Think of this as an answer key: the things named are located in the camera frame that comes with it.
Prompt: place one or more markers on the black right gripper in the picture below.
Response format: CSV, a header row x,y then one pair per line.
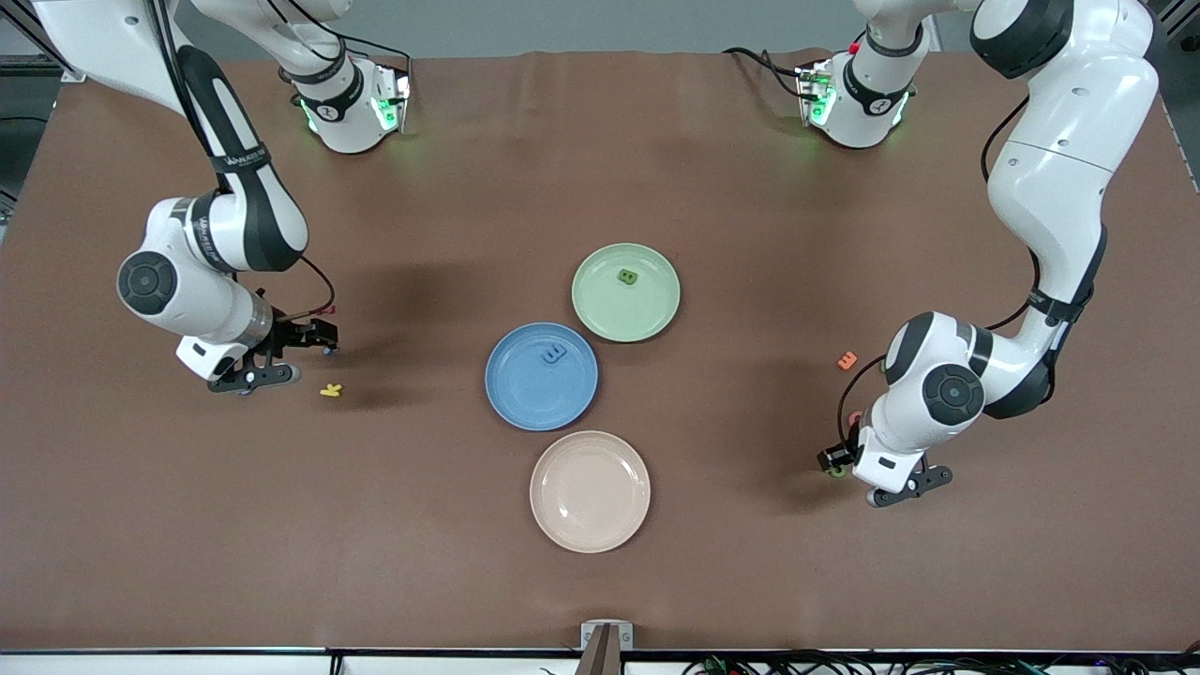
x,y
292,335

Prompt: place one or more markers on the blue foam letter m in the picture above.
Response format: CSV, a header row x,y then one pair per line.
x,y
553,355

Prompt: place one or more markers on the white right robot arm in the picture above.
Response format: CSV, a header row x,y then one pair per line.
x,y
103,37

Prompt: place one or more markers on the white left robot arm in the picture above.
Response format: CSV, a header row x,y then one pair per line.
x,y
1059,206

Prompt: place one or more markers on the orange foam letter E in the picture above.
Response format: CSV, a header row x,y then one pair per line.
x,y
847,360

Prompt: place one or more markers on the blue plate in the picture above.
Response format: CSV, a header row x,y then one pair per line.
x,y
534,394

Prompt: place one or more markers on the beige plate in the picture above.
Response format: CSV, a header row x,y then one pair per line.
x,y
590,491

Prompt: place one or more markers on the brown table cover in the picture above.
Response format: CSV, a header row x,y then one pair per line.
x,y
187,562

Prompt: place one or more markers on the green plate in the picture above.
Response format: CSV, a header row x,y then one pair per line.
x,y
625,305

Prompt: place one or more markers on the grey metal bracket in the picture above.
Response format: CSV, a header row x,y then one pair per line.
x,y
626,637

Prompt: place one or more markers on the dark camera post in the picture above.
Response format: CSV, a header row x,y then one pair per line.
x,y
600,661

